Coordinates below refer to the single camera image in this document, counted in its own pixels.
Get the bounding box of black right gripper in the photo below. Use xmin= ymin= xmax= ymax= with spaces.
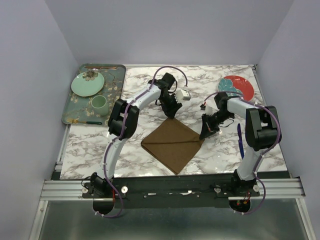
xmin=199 ymin=110 xmax=234 ymax=140

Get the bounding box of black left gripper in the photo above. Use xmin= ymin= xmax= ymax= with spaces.
xmin=158 ymin=94 xmax=182 ymax=120

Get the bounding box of brown fabric napkin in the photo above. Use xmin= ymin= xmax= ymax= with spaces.
xmin=141 ymin=118 xmax=204 ymax=175

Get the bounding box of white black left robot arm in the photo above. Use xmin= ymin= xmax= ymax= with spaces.
xmin=88 ymin=73 xmax=182 ymax=198

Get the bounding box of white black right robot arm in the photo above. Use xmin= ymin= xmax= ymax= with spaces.
xmin=199 ymin=91 xmax=282 ymax=196

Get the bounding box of red and teal plate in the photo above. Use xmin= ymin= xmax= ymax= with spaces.
xmin=217 ymin=75 xmax=255 ymax=101

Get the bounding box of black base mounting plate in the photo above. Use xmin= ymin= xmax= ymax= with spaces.
xmin=82 ymin=173 xmax=261 ymax=217

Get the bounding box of mint green cup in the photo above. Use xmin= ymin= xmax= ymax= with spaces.
xmin=91 ymin=95 xmax=109 ymax=116

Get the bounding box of teal floral serving tray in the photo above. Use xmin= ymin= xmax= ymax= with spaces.
xmin=61 ymin=63 xmax=126 ymax=126

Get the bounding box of mint green floral plate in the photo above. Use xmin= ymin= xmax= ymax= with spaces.
xmin=71 ymin=70 xmax=105 ymax=97

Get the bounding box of copper spoon on tray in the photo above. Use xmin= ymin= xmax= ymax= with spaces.
xmin=85 ymin=65 xmax=118 ymax=71

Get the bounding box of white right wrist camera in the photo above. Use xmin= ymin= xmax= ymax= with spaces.
xmin=205 ymin=105 xmax=215 ymax=116

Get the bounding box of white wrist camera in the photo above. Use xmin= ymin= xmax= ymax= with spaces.
xmin=205 ymin=105 xmax=215 ymax=116
xmin=175 ymin=89 xmax=192 ymax=103

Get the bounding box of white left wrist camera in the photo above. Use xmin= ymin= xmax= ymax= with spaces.
xmin=175 ymin=89 xmax=192 ymax=103

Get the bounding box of blue handled knife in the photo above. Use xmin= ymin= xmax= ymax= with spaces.
xmin=237 ymin=123 xmax=245 ymax=159

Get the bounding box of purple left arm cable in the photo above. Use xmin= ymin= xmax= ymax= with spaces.
xmin=94 ymin=65 xmax=190 ymax=219

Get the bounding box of gold fork green handle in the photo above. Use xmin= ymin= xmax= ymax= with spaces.
xmin=66 ymin=119 xmax=102 ymax=125

